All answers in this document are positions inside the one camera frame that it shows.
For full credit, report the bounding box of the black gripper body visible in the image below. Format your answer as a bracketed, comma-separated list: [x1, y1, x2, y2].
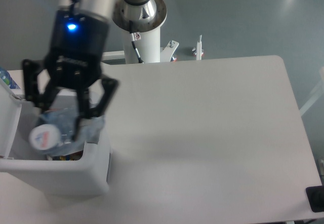
[44, 5, 109, 90]

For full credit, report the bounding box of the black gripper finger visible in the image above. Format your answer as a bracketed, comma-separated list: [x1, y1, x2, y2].
[22, 59, 63, 113]
[72, 76, 119, 141]

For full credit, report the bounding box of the clear plastic water bottle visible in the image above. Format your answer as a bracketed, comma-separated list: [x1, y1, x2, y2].
[28, 106, 105, 157]

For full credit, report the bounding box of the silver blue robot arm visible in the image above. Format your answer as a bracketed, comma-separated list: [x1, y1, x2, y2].
[22, 0, 167, 139]

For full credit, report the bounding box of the colourful trash in can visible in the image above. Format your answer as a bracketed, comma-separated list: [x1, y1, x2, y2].
[46, 151, 83, 161]

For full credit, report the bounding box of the blue bottle behind can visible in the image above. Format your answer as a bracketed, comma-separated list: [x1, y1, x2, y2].
[0, 67, 20, 89]

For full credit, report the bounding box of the white trash can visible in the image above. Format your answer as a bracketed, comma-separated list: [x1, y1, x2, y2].
[1, 82, 111, 195]

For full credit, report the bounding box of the black device at table edge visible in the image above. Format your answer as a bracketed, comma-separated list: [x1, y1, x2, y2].
[306, 185, 323, 213]

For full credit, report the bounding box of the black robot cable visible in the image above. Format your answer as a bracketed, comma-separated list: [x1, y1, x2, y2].
[128, 20, 145, 64]

